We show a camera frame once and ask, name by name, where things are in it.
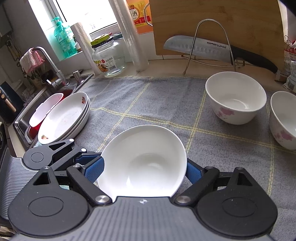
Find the orange oil jug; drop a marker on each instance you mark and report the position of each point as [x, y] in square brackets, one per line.
[136, 9]

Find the plastic wrap roll tall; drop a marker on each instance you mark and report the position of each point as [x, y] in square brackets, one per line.
[130, 35]

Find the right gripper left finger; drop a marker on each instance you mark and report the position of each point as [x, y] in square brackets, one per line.
[82, 188]

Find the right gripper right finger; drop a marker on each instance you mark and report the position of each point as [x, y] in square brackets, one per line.
[202, 180]

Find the sink soap pump knob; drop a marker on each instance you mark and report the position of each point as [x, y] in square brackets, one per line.
[77, 76]

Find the white floral bowl back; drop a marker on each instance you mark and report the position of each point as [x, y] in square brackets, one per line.
[282, 118]

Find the glass jar green lid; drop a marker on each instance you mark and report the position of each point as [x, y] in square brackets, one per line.
[108, 55]

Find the plastic wrap roll short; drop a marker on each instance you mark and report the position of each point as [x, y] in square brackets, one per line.
[84, 40]

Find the white floral bowl large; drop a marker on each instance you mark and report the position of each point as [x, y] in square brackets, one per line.
[235, 98]

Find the metal wire board rack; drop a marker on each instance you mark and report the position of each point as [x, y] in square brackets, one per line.
[210, 49]

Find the white plate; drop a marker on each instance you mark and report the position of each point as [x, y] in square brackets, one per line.
[62, 118]
[79, 120]
[80, 125]

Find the bamboo cutting board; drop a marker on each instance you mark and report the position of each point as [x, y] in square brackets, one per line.
[255, 26]

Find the pink cloth on faucet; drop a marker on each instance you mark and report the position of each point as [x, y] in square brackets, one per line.
[31, 60]

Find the green soap dispenser bottle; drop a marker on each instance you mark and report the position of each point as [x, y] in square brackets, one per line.
[64, 37]

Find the white pink colander basket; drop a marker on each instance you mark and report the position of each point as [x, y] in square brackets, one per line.
[44, 108]

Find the white floral bowl front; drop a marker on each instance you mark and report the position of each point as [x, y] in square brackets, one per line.
[143, 161]

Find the steel faucet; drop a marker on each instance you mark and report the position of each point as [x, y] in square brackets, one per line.
[61, 80]

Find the grey checked cloth mat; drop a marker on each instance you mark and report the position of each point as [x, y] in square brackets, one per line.
[182, 105]

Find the white paper food bag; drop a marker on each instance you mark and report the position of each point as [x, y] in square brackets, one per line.
[289, 64]

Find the santoku kitchen knife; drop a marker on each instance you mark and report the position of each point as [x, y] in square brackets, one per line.
[175, 43]

